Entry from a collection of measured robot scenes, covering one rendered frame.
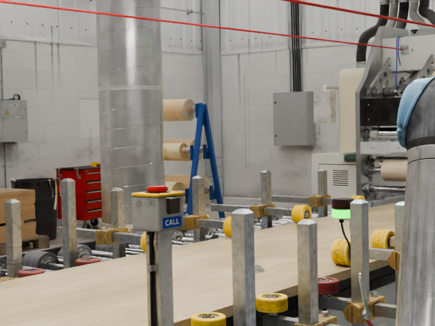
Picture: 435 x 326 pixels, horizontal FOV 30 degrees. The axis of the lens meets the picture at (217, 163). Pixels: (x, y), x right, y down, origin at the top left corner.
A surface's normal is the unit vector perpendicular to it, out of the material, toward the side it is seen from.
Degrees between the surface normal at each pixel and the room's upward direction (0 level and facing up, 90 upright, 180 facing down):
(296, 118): 90
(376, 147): 90
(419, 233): 71
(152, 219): 90
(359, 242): 90
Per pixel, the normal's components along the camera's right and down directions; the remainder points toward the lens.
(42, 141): 0.79, 0.01
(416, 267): -0.66, -0.27
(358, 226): -0.63, 0.05
